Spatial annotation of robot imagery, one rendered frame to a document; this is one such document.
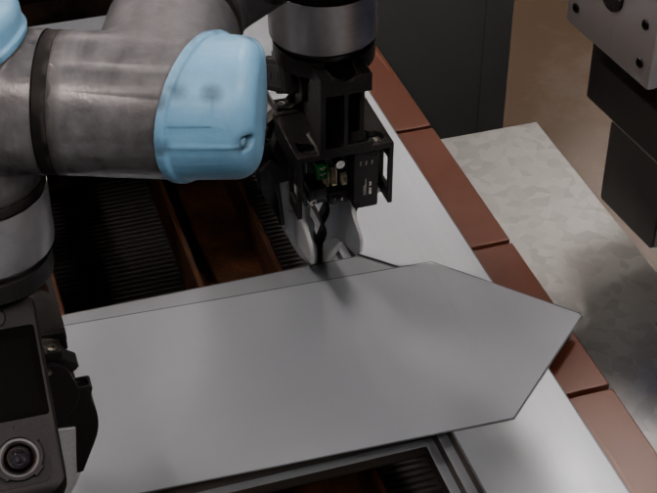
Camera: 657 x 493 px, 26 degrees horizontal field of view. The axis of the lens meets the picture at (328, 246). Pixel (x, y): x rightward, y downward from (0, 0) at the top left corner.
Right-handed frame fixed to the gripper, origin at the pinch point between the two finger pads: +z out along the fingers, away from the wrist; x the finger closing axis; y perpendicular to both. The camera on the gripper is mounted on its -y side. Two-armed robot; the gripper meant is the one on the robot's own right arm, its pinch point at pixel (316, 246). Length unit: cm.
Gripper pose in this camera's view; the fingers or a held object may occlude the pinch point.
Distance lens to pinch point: 111.8
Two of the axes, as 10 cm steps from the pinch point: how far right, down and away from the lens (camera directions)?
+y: 3.0, 5.9, -7.5
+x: 9.5, -1.9, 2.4
